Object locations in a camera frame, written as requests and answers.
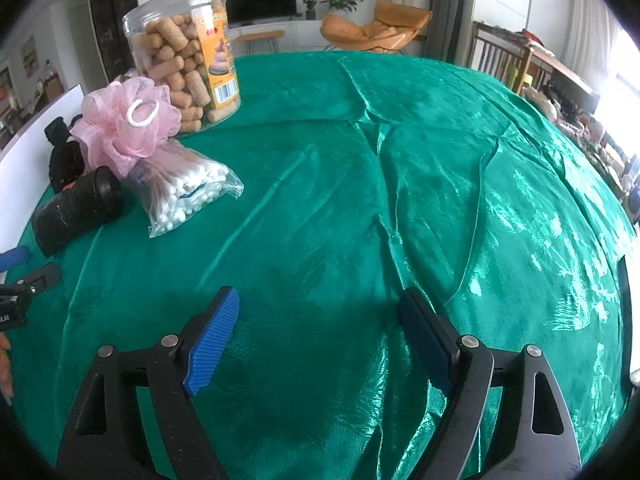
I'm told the black cylinder bottle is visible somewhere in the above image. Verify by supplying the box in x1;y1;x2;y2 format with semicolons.
31;166;125;257

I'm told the white television cabinet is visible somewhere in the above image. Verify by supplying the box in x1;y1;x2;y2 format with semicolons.
227;17;326;56

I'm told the cluttered wooden table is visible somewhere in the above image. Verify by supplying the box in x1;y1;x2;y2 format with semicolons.
520;30;640;206

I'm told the person's left hand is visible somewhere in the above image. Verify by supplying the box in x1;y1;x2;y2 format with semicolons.
0;332;15;406

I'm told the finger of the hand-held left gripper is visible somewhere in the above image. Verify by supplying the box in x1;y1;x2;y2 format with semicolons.
0;247;30;272
0;262;62;306

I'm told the green satin tablecloth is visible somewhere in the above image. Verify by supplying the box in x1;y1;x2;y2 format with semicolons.
10;51;636;480

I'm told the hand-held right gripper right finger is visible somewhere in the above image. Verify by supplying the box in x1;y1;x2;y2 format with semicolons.
397;287;583;480

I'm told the wooden chair back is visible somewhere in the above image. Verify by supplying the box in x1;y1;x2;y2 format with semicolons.
472;21;533;93

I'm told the clear bag of cotton swabs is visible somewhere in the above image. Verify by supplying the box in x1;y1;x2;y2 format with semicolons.
122;140;245;239

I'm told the framed wall picture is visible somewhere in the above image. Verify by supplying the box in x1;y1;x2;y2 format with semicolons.
20;37;41;78

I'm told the black television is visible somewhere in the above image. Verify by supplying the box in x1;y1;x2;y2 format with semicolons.
224;0;297;25

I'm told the wooden bench with metal legs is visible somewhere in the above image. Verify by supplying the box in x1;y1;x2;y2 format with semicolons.
235;30;286;57

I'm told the clear jar of puffed snacks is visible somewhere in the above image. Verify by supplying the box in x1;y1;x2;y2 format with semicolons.
122;0;242;133

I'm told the pink mesh bath pouf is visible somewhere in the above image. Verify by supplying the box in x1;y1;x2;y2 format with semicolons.
70;77;182;178

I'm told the white board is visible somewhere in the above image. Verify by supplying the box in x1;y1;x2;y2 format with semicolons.
0;84;85;256

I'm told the black cloth bag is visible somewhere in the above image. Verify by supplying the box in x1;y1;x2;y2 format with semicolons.
44;115;88;193

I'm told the orange lounge chair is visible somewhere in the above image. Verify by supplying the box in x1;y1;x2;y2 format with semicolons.
320;0;433;55

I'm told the dark tall cabinet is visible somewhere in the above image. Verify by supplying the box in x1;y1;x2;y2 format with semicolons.
87;0;138;83

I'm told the grey curtain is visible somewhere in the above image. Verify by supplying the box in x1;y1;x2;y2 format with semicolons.
422;0;476;66

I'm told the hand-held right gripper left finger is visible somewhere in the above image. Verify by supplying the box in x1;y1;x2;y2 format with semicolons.
55;286;241;480

